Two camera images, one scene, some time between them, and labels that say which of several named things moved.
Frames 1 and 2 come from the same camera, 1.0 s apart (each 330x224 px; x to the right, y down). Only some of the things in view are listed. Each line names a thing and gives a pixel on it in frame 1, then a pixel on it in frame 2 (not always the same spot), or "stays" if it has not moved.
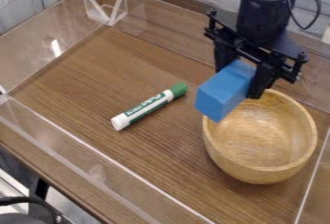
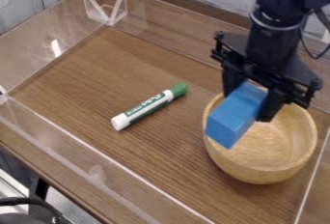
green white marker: x=120 y=121 stays
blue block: x=224 y=91 → x=236 y=114
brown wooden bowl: x=262 y=141 stays
